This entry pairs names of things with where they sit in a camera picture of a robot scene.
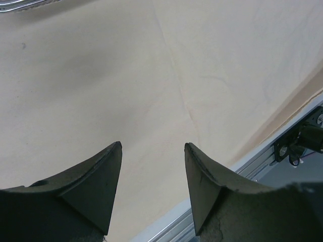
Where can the beige cloth wrap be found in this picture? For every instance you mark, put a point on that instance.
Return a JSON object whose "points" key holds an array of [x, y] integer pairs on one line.
{"points": [[77, 76]]}

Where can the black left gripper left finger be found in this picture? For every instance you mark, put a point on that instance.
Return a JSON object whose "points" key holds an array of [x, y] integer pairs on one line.
{"points": [[73, 205]]}

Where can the wire mesh instrument tray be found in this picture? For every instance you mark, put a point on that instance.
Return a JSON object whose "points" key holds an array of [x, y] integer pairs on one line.
{"points": [[19, 5]]}

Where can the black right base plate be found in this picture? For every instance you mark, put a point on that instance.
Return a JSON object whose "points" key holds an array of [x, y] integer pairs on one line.
{"points": [[286, 145]]}

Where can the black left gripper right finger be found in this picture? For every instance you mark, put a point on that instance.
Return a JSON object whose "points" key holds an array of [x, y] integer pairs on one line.
{"points": [[228, 207]]}

